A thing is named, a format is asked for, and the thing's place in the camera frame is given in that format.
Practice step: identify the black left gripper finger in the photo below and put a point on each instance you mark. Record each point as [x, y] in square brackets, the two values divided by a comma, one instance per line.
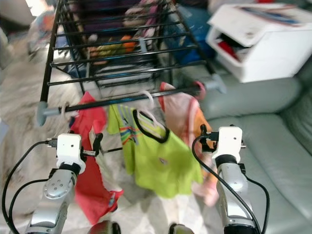
[97, 142]

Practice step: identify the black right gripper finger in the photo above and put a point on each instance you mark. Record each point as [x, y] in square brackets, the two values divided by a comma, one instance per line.
[203, 132]

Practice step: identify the red long-sleeved garment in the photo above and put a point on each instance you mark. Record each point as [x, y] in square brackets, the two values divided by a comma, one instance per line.
[92, 195]

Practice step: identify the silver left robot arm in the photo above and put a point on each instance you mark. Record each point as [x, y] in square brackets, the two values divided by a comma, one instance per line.
[56, 187]

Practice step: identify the red plastic hanger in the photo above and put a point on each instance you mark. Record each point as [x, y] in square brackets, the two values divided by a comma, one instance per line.
[201, 89]

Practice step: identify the white plastic hanger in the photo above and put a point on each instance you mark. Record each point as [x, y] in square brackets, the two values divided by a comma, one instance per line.
[152, 100]

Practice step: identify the pink and orange garment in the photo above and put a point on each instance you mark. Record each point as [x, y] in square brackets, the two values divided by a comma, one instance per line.
[180, 112]

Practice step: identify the lime green t-shirt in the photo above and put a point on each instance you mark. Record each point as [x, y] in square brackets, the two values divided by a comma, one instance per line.
[156, 161]

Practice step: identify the grey-green leather sofa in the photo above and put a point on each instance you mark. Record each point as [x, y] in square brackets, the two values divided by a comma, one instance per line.
[268, 146]

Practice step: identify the black metal drying rack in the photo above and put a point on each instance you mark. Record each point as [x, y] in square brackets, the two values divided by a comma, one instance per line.
[44, 114]

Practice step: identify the grey left robot leg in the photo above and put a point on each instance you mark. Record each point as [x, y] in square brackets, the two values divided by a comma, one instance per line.
[105, 228]

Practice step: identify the grey robot leg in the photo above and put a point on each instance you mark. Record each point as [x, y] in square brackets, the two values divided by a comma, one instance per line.
[105, 228]
[181, 229]

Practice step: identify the blue bag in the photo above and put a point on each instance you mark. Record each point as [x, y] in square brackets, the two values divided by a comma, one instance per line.
[190, 44]

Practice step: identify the grey right robot leg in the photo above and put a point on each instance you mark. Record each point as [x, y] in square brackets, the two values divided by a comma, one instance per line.
[181, 229]

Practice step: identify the orange and yellow toys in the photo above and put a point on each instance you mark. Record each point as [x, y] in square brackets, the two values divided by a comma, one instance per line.
[126, 45]

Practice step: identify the white plastic storage box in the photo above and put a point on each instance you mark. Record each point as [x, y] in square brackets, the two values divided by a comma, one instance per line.
[263, 48]

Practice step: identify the purple armchair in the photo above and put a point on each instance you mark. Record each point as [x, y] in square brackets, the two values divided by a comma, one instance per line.
[92, 22]

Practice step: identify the colourful children's seat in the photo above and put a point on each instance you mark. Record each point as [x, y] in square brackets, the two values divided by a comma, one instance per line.
[44, 27]

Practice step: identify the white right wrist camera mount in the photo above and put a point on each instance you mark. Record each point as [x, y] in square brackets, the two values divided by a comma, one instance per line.
[230, 144]

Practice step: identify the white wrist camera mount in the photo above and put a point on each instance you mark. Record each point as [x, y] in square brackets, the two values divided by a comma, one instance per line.
[230, 144]
[68, 148]

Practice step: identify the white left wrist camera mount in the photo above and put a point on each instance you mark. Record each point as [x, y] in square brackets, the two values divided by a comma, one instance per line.
[68, 148]

